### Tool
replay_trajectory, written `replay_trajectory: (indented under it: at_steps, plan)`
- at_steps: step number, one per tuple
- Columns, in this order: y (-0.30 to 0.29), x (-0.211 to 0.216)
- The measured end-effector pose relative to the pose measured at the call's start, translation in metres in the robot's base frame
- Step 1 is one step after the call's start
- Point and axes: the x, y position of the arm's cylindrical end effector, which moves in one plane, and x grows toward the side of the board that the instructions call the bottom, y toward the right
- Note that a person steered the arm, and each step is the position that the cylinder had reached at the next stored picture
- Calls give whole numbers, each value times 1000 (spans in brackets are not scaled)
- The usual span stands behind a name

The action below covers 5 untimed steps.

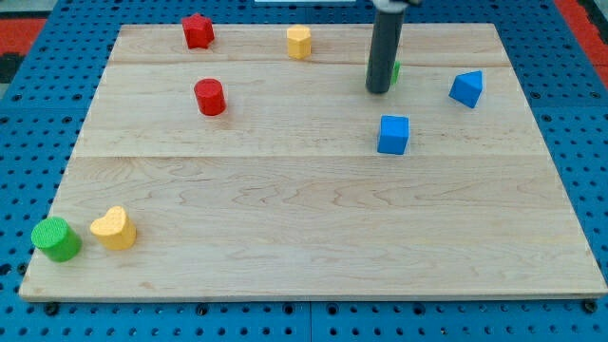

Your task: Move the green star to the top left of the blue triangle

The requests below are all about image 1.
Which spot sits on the grey robot end mount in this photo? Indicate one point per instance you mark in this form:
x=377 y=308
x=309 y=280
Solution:
x=395 y=5

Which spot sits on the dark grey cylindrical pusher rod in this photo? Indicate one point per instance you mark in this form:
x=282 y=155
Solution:
x=385 y=39

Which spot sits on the green star block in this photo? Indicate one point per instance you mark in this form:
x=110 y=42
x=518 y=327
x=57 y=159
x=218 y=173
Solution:
x=395 y=73

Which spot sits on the blue triangle block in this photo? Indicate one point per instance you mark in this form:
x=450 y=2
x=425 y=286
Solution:
x=467 y=88

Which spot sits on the red star block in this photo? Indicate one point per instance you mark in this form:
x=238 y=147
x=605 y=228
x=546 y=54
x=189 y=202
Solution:
x=198 y=31

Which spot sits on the yellow hexagon block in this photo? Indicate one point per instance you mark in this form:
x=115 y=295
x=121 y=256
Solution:
x=299 y=41

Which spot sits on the blue cube block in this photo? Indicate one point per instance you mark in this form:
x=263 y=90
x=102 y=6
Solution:
x=393 y=135

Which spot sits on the light wooden board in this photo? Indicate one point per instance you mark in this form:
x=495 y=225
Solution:
x=284 y=197

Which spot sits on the red cylinder block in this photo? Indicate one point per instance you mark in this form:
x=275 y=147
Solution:
x=210 y=97

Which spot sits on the yellow heart block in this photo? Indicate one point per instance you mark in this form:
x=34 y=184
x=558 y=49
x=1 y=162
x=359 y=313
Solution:
x=115 y=230

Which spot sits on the green cylinder block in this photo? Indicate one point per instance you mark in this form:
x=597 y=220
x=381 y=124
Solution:
x=55 y=238

